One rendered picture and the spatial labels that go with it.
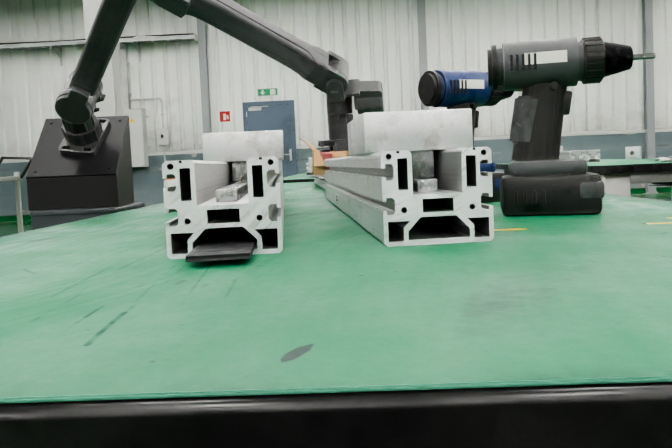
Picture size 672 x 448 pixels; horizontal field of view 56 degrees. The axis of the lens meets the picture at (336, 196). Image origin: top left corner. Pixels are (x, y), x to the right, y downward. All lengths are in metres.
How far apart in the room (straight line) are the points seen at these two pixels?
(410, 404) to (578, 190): 0.62
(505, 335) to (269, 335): 0.10
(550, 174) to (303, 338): 0.58
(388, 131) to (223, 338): 0.38
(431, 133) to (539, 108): 0.23
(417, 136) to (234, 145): 0.32
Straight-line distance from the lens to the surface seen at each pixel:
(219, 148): 0.88
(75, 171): 1.57
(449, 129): 0.65
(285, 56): 1.33
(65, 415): 0.25
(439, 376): 0.24
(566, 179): 0.82
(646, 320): 0.32
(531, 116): 0.84
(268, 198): 0.56
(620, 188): 3.68
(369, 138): 0.63
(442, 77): 1.04
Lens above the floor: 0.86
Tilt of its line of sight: 3 degrees down
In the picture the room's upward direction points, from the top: 3 degrees counter-clockwise
